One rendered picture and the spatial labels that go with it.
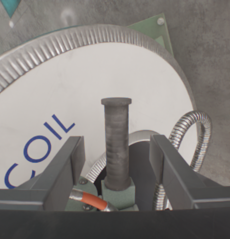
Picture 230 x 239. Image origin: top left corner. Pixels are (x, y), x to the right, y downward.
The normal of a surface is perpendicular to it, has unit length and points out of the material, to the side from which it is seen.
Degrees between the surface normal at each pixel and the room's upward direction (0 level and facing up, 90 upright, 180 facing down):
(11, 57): 91
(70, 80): 90
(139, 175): 36
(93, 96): 90
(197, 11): 0
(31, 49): 92
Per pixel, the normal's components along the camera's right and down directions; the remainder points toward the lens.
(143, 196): -0.65, -0.36
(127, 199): 0.17, 0.25
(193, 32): -0.63, 0.59
